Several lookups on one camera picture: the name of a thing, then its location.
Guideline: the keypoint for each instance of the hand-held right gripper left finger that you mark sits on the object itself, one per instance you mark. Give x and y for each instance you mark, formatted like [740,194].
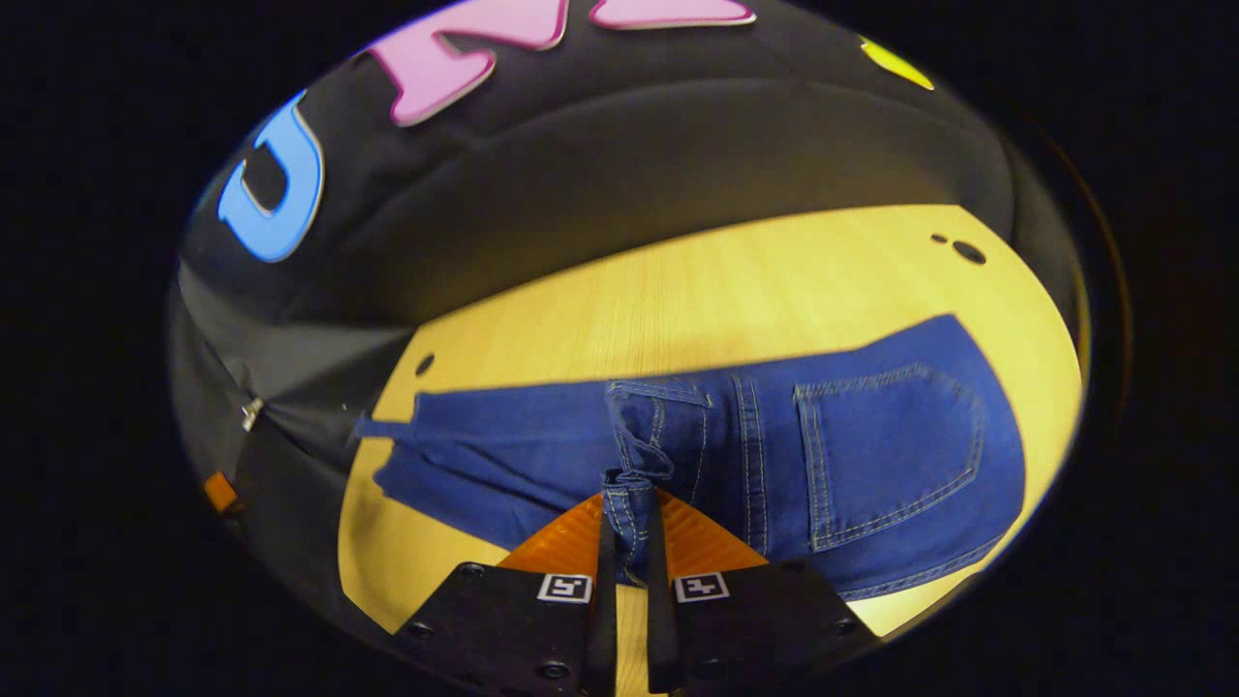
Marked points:
[503,620]

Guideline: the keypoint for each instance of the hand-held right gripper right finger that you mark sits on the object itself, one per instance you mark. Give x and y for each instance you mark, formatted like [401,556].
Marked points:
[745,620]

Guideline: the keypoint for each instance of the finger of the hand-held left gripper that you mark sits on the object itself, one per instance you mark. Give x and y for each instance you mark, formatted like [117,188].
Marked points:
[221,492]

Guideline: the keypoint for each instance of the blue jeans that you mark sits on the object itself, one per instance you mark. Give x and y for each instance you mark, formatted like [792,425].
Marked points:
[871,455]

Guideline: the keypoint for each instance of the white clip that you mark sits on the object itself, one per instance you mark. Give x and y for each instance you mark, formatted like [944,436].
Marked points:
[252,413]

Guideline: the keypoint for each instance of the black backdrop cloth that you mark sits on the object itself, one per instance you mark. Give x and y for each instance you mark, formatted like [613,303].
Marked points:
[629,155]

